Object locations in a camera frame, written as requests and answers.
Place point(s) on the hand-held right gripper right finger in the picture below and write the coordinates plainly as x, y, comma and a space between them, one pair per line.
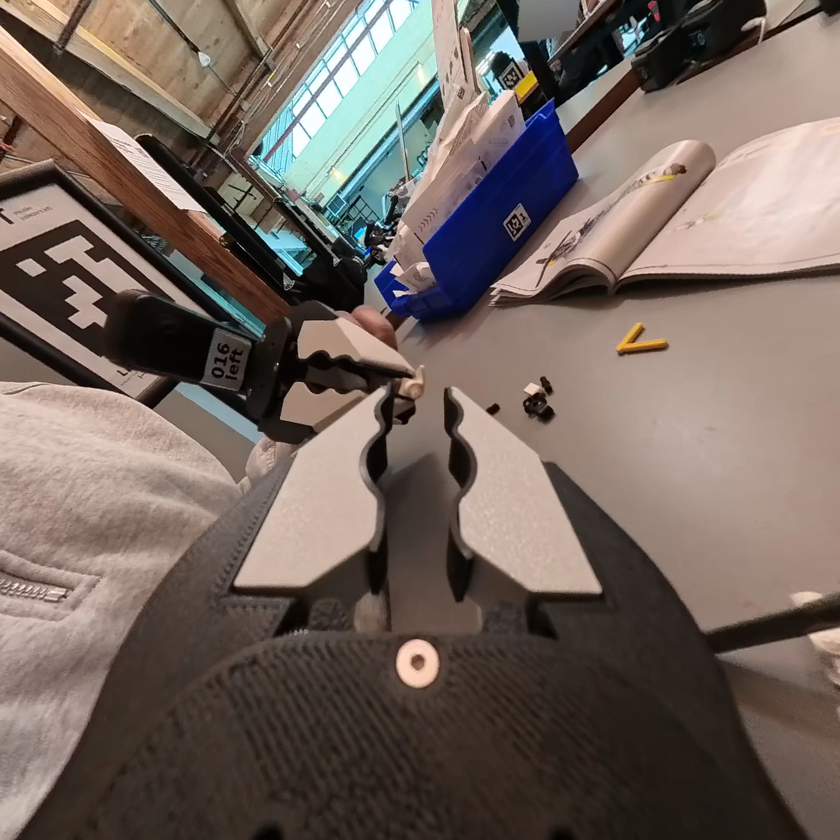
525, 525

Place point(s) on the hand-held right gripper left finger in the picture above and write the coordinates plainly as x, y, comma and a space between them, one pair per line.
308, 525

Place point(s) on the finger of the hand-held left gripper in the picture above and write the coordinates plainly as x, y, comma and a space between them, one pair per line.
308, 407
354, 344

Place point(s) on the white lego steering arm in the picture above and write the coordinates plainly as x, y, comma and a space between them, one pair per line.
412, 387

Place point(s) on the yellow lego axle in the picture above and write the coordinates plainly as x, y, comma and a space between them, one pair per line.
631, 337
646, 345

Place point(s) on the lego helicopter model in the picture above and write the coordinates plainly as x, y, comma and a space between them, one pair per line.
774, 623

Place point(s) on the person's left forearm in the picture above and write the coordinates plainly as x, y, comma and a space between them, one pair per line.
266, 459

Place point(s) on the lego instruction booklet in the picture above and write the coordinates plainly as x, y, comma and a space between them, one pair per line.
754, 216

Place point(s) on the person's left hand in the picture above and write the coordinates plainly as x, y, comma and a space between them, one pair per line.
377, 325

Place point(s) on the framed black white sign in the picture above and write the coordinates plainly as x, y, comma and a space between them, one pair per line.
59, 275

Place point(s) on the blue plastic bin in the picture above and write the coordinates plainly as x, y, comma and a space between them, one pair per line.
472, 236

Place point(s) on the stack of white paper bags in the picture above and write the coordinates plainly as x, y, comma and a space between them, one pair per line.
459, 151

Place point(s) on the black white tag cube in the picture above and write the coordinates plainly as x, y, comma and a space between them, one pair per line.
515, 73

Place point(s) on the black charger dock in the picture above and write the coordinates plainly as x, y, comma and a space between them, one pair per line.
689, 46

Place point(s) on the wooden post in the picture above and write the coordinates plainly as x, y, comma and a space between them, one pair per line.
59, 111

